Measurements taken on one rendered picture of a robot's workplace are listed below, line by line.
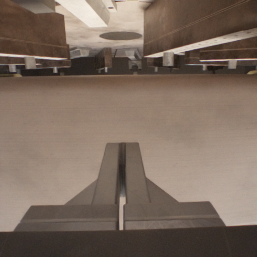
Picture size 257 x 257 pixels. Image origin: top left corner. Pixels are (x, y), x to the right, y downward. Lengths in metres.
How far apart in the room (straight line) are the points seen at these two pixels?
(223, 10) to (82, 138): 0.82
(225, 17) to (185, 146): 0.73
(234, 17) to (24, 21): 1.38
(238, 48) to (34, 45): 1.97
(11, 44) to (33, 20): 0.28
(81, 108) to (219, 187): 0.25
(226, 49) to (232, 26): 1.47
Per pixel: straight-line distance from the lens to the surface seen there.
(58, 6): 1.78
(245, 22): 0.86
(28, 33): 1.70
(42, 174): 0.32
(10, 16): 1.66
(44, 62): 3.90
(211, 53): 2.37
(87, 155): 0.28
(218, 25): 0.96
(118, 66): 6.23
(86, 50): 3.90
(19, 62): 2.76
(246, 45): 2.37
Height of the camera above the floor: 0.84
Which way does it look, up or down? 17 degrees up
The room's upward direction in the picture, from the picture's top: 179 degrees clockwise
